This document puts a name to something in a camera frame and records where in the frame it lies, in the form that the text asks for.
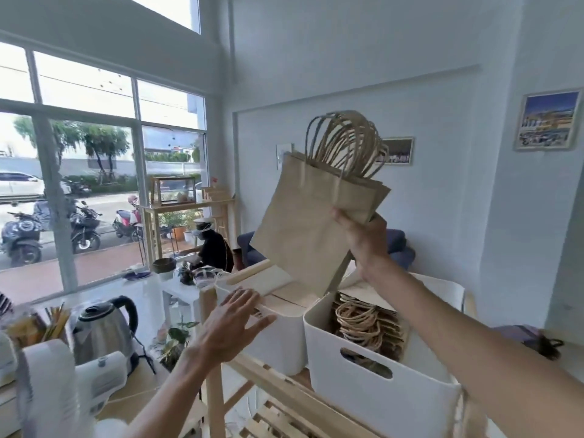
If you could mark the steel electric kettle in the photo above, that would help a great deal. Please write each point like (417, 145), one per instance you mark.
(102, 332)

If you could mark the black parked motorcycle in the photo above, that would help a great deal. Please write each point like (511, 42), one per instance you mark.
(85, 225)

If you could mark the large framed city picture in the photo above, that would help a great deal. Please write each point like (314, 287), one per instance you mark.
(547, 119)

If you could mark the person's right hand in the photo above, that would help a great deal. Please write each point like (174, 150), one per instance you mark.
(369, 246)

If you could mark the white window frame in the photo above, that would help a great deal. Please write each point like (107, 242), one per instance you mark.
(54, 177)

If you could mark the potted plants in orange pots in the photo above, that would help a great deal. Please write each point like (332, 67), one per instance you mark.
(180, 223)

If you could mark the small framed dark picture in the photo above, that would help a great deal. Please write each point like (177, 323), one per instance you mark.
(399, 151)

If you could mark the holder of paper straws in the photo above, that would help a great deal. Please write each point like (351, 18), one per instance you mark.
(41, 323)

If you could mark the bundle of brown paper bags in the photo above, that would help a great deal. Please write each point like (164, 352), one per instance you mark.
(305, 223)

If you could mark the blue plate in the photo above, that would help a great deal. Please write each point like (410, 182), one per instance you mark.
(137, 275)

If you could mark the green potted plant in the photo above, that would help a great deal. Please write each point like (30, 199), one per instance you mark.
(175, 339)

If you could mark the tall wooden counter table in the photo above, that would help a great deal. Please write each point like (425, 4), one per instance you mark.
(155, 212)

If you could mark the wooden bin lid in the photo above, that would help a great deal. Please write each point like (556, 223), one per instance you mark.
(278, 278)

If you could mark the white bin with wooden lid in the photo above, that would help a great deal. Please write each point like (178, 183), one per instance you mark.
(278, 335)

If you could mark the person's left thumb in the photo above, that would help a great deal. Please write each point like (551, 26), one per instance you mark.
(262, 324)

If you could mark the white kitchen appliance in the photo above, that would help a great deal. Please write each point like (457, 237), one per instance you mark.
(50, 387)

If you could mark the person's left forearm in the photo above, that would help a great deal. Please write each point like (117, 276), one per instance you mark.
(173, 396)

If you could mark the blue sofa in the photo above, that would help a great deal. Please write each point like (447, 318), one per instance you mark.
(401, 255)

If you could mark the small white side table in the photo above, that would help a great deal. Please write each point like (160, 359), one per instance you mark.
(182, 291)

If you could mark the person's left hand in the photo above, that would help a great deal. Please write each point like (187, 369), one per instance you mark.
(228, 328)

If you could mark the glass display case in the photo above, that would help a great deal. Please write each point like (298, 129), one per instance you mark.
(173, 190)

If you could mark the person's right forearm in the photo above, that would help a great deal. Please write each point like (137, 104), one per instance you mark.
(465, 355)

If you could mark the white parked car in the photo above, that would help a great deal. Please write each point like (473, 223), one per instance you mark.
(18, 183)

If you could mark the person's right thumb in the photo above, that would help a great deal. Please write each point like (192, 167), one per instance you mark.
(346, 223)

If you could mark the dark woven bowl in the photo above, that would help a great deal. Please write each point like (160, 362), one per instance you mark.
(163, 265)

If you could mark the dark parked motorcycle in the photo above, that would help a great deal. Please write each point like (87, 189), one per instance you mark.
(20, 237)

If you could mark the red white parked scooter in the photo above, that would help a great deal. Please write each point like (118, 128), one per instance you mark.
(125, 223)

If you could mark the light wooden shelf rack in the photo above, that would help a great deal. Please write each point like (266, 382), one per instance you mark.
(269, 383)

